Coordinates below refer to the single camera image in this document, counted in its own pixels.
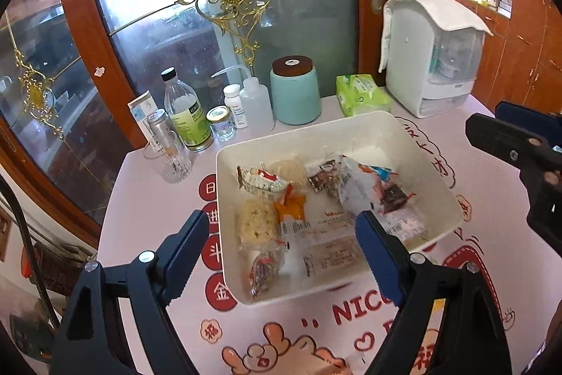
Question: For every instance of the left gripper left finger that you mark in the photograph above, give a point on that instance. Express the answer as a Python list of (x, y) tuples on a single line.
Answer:
[(92, 339)]

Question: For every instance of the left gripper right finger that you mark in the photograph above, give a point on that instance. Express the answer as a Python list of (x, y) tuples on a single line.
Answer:
[(471, 338)]

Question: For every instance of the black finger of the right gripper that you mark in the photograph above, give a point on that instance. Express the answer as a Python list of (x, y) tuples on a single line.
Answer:
[(505, 139)]

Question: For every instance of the red white bread snack packet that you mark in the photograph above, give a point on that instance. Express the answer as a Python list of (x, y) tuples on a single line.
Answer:
[(363, 187)]

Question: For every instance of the clear red snack wrapper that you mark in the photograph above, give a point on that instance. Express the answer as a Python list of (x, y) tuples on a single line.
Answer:
[(262, 184)]

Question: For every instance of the clear bag of beige snack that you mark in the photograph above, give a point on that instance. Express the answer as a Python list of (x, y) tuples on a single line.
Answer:
[(292, 170)]

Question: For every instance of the white countertop appliance with cloth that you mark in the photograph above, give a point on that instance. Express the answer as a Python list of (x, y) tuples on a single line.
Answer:
[(431, 52)]

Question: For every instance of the pink printed table mat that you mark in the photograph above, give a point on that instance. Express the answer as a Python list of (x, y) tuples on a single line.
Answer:
[(308, 303)]

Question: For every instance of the green tissue pack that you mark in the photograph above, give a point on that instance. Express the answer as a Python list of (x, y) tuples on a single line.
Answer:
[(358, 94)]

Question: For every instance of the wooden cabinet with shelves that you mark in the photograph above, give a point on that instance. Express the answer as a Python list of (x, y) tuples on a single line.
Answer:
[(521, 57)]

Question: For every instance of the dark brown snack packet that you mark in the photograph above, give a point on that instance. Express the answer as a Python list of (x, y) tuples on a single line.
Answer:
[(326, 177)]

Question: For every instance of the crystal drinking glass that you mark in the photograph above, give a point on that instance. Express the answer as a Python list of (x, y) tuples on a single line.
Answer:
[(172, 161)]

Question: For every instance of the orange snack packet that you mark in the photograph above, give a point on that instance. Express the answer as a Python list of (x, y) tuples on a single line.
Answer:
[(292, 206)]

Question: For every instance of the silver metal tin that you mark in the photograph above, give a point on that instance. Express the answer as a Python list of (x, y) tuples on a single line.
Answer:
[(159, 124)]

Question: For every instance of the teal ceramic canister brown lid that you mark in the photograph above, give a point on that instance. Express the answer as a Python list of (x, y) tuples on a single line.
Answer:
[(295, 91)]

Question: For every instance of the white blue carton box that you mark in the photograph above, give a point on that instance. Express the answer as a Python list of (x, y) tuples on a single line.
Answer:
[(141, 108)]

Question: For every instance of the clear bottle green label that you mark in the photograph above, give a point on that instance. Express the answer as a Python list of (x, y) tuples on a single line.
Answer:
[(185, 111)]

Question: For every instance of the small glass jar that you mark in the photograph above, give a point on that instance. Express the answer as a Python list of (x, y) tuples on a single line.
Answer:
[(221, 123)]

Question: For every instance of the wooden framed glass door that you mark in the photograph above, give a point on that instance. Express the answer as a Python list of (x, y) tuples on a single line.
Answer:
[(69, 69)]

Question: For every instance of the translucent squeeze bottle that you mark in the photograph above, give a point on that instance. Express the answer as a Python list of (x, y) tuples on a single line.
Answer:
[(255, 101)]

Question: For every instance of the small white pill bottle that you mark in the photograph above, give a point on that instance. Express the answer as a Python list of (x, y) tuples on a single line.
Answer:
[(233, 101)]

